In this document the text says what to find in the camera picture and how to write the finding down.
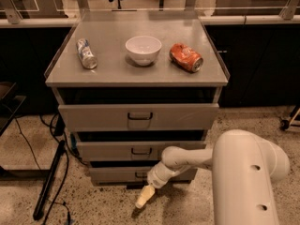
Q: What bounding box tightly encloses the black floor cable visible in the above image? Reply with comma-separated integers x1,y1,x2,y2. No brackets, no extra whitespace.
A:
12,113,88,225

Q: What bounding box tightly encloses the wheeled cart base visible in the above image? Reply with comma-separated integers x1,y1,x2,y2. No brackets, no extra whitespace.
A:
280,105,300,130

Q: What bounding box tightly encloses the white ceramic bowl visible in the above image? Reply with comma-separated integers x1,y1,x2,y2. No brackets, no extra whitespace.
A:
126,36,162,66

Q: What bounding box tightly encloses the grey drawer cabinet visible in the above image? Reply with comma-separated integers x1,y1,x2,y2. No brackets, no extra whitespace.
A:
46,10,229,171

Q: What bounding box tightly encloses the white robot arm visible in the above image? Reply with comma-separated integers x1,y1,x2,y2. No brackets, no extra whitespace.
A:
135,129,290,225

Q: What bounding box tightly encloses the grey bottom drawer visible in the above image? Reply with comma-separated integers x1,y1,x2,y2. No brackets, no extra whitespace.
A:
88,166,198,184

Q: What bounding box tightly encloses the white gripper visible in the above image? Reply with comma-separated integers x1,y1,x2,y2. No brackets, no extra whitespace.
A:
135,162,179,209

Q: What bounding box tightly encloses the grey drawer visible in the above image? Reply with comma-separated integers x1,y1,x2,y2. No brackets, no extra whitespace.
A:
59,104,218,132
88,166,198,184
77,141,205,161

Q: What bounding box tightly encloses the grey middle drawer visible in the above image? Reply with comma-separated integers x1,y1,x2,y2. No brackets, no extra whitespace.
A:
77,141,205,161

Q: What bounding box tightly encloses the white horizontal rail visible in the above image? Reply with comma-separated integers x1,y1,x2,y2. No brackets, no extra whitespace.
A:
0,15,300,28

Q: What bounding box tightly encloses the black power strip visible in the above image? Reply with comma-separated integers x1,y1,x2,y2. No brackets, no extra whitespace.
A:
33,141,65,220

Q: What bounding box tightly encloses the crushed blue white can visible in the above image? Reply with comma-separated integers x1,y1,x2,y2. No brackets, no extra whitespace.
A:
76,38,98,69

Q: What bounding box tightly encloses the grey top drawer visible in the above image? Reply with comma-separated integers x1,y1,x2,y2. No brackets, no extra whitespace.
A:
59,104,218,132

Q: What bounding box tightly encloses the crushed orange soda can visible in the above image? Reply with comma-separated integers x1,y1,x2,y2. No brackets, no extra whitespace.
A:
169,43,203,73

